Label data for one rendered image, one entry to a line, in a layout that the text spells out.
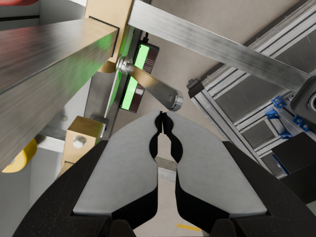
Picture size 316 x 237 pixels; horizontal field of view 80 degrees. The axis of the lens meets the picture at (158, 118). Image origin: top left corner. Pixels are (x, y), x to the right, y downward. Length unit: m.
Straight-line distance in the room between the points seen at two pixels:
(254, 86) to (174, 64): 0.45
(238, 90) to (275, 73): 0.76
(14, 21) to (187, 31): 0.35
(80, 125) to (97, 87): 0.15
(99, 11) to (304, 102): 0.25
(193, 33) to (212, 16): 0.89
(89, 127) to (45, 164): 0.47
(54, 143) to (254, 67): 0.35
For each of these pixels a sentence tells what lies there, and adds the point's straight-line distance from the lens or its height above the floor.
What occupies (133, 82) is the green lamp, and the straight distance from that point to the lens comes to 0.46.
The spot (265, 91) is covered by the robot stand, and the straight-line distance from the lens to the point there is 1.14.
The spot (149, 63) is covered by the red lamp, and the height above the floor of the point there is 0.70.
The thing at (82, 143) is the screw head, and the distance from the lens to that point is 0.34.
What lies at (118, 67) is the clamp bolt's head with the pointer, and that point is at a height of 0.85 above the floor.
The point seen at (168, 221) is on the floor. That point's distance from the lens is 2.18.
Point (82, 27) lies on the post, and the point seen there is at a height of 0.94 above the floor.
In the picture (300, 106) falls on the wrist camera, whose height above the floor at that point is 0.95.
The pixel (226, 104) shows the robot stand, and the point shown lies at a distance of 1.09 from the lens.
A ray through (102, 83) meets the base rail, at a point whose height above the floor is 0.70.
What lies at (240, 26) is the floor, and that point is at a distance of 1.22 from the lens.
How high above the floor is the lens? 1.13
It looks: 60 degrees down
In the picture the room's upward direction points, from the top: 180 degrees clockwise
